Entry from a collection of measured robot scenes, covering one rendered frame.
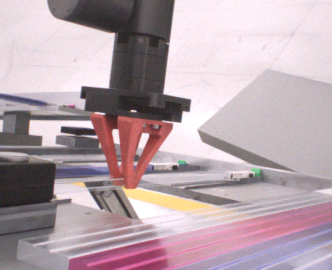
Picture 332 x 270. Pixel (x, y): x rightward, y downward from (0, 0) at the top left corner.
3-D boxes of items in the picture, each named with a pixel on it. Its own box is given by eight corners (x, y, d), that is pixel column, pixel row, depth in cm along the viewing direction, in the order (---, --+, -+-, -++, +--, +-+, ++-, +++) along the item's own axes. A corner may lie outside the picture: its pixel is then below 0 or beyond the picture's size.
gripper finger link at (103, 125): (131, 196, 47) (144, 97, 47) (80, 183, 52) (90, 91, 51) (174, 193, 53) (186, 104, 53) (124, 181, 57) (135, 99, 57)
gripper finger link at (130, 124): (123, 194, 48) (135, 96, 48) (73, 181, 52) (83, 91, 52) (167, 191, 54) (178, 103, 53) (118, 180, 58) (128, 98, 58)
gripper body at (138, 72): (151, 112, 47) (161, 31, 46) (76, 103, 53) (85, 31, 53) (191, 117, 52) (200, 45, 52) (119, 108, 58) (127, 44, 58)
